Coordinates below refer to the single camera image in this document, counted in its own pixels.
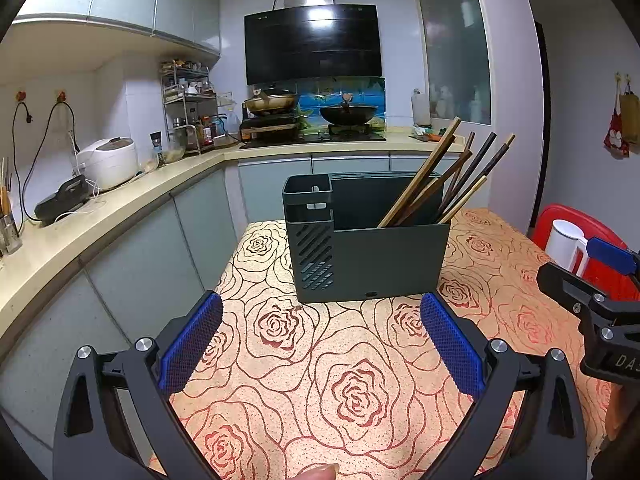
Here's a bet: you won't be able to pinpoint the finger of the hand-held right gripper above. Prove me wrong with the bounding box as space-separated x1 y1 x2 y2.
537 261 640 341
586 236 640 276

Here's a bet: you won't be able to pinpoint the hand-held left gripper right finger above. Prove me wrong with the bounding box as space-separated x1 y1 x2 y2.
420 291 587 480

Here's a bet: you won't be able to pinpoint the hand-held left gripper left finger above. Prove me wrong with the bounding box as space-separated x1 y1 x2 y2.
52 290 223 480

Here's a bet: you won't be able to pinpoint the dark green utensil holder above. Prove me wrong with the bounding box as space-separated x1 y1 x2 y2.
281 172 451 305

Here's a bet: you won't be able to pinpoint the bunch of wooden chopsticks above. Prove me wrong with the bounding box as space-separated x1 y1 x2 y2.
376 116 517 229

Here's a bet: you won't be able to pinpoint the person's left hand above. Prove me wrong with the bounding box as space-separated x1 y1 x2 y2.
287 464 341 480

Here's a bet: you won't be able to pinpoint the white electric kettle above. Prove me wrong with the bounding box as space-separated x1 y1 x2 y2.
544 219 591 276

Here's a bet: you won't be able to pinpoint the red plastic chair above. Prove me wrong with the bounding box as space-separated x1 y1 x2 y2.
530 203 640 303

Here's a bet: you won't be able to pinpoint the rose print tablecloth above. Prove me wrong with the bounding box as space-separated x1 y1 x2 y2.
167 207 618 480

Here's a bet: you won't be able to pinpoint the red patterned hanging bag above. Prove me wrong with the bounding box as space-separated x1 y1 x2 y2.
602 75 632 158

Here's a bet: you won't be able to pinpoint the grey base cabinets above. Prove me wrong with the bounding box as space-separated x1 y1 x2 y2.
0 152 466 461

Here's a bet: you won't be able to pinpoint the dark door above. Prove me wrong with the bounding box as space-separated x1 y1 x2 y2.
534 20 552 231

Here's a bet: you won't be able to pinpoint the brown hanging bag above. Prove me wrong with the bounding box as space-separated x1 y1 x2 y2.
619 77 640 148

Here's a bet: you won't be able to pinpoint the beige kitchen countertop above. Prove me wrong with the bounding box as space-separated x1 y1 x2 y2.
0 127 468 331

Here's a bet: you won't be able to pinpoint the black countertop appliance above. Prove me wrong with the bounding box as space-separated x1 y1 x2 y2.
34 176 90 225

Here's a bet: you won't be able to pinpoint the glass jar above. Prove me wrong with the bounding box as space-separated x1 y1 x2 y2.
165 130 187 163

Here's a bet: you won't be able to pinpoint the white rice cooker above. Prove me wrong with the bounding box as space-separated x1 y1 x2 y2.
76 137 139 191

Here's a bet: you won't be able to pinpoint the white plastic bottle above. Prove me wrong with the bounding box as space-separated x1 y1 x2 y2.
411 89 432 127

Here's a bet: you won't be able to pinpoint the black gas hob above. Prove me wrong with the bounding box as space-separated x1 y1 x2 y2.
240 130 388 148

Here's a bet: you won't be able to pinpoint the metal spice rack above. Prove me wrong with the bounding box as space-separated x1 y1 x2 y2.
160 59 216 156

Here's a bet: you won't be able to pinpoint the brass coloured pan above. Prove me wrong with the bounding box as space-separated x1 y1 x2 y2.
243 89 299 115

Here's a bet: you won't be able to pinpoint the black wok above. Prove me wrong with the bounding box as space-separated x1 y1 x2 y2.
319 102 378 126

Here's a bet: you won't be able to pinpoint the frosted glass window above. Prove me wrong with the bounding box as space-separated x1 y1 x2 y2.
414 0 492 126

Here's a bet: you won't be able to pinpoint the blue backsplash picture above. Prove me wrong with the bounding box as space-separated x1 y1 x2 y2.
255 77 387 133

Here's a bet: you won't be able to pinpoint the black range hood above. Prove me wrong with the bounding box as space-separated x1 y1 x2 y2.
243 0 383 86

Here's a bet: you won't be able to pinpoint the black power cable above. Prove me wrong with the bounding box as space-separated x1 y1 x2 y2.
11 91 38 221
27 91 81 218

